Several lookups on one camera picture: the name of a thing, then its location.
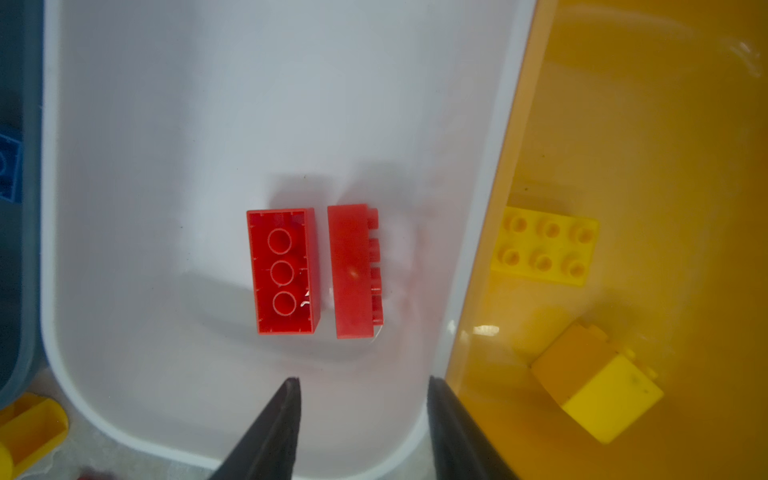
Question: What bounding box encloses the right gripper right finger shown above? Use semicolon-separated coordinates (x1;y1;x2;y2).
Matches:
427;376;518;480

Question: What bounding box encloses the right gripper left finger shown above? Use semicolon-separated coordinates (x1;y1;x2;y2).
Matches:
210;377;302;480

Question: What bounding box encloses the yellow lego brick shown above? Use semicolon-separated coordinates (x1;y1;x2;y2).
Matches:
531;323;664;444
491;206;600;286

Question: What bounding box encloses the white plastic bin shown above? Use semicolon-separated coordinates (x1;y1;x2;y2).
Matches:
40;1;536;479

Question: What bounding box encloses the yellow plastic bin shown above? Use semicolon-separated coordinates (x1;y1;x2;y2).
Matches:
447;1;767;479

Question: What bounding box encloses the dark teal plastic bin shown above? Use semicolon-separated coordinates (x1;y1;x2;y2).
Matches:
1;1;45;407

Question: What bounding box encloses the yellow round lego piece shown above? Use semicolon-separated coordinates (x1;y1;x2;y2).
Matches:
1;393;69;479

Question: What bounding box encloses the blue lego brick front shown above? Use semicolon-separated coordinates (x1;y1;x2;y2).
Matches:
1;126;24;204

